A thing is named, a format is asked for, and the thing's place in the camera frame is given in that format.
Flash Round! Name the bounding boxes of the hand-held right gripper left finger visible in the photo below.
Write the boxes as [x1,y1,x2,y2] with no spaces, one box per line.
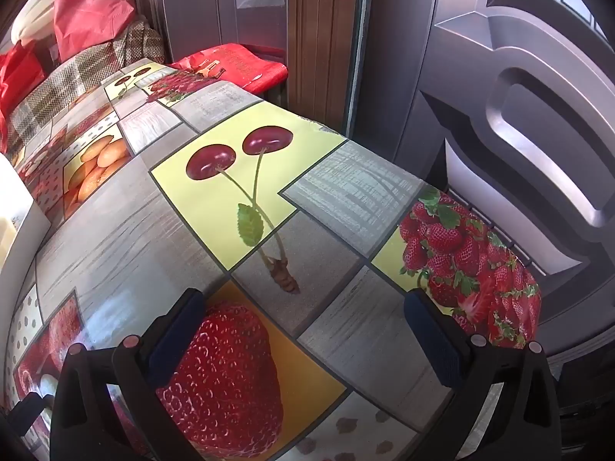
[48,288,207,461]

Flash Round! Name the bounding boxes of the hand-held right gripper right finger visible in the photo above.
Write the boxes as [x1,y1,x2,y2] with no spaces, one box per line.
[404,289,563,461]

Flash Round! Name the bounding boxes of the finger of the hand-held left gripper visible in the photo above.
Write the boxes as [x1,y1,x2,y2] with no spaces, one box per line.
[8,393,55,427]

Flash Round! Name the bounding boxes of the white foam box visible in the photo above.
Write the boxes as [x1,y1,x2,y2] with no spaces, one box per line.
[0,154,53,270]

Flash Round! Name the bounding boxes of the fruit print tablecloth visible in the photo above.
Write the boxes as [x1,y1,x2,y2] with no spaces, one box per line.
[0,62,541,461]

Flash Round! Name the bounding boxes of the purple metal door leaf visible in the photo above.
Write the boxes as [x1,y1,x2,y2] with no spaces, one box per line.
[132,0,289,65]
[346,0,615,395]

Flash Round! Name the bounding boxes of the plaid cloth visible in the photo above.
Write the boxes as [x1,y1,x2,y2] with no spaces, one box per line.
[0,22,166,154]

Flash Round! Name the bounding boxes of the red tote bag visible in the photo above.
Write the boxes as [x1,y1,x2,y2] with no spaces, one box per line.
[0,41,46,116]

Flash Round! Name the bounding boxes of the red plastic bag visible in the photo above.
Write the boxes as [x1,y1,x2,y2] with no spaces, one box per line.
[53,0,138,63]

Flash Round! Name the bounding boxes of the white foam sheets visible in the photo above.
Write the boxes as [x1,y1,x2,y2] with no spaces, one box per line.
[10,0,61,44]

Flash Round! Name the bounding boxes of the wood grain door post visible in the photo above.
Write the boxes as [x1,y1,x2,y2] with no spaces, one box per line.
[287,0,372,130]

